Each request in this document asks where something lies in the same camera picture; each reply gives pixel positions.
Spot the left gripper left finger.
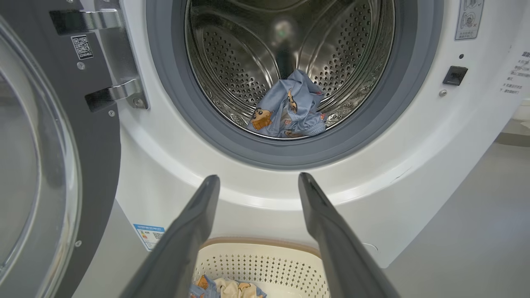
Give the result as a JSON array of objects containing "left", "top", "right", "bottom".
[{"left": 120, "top": 175, "right": 221, "bottom": 298}]

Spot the steel perforated washer drum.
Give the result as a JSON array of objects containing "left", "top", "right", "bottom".
[{"left": 185, "top": 0, "right": 396, "bottom": 139}]

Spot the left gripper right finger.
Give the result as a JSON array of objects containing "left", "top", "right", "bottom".
[{"left": 298, "top": 173, "right": 400, "bottom": 298}]

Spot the white front-load washing machine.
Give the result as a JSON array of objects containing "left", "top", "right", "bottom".
[{"left": 72, "top": 0, "right": 530, "bottom": 298}]

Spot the dark round glass washer door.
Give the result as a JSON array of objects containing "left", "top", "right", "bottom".
[{"left": 0, "top": 0, "right": 123, "bottom": 298}]

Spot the cream perforated basket brown rim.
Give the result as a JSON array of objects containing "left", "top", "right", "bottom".
[{"left": 193, "top": 237, "right": 332, "bottom": 298}]

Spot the blue cream cartoon print garment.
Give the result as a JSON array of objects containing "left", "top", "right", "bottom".
[{"left": 190, "top": 274, "right": 267, "bottom": 298}]

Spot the blue energy label sticker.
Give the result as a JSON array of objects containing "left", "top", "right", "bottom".
[{"left": 133, "top": 223, "right": 165, "bottom": 252}]

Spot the chrome door hinge bracket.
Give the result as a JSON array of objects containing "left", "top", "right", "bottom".
[{"left": 50, "top": 8, "right": 149, "bottom": 112}]

